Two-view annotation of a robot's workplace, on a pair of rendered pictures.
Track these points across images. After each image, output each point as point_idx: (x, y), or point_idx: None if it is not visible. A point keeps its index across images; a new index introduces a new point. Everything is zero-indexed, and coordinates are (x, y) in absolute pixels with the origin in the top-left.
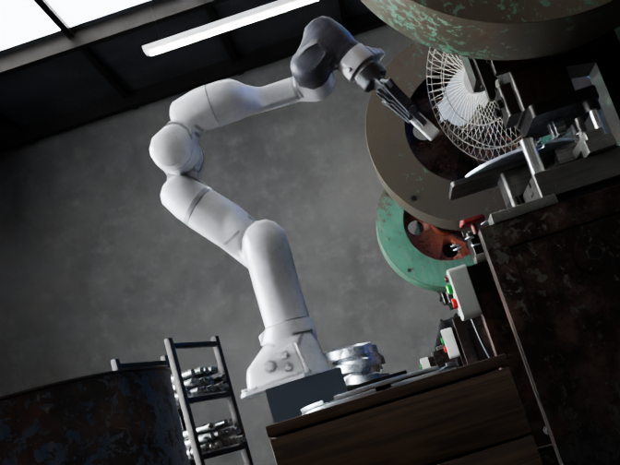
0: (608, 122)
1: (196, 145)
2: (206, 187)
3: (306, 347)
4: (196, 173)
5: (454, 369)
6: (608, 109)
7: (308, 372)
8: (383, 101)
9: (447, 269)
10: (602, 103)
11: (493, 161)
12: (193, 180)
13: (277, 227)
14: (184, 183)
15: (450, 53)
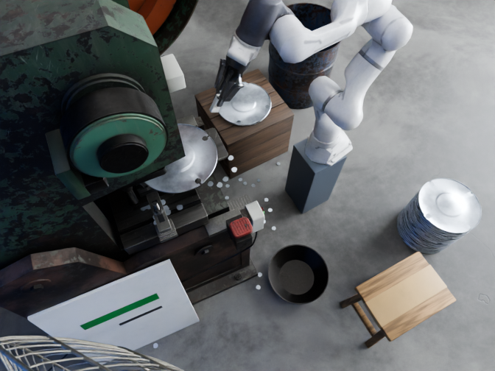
0: (99, 224)
1: (367, 24)
2: (362, 51)
3: (310, 136)
4: (378, 44)
5: (208, 89)
6: (93, 210)
7: (308, 138)
8: (242, 83)
9: (256, 201)
10: (92, 215)
11: (184, 124)
12: (369, 42)
13: (310, 85)
14: (370, 39)
15: (168, 47)
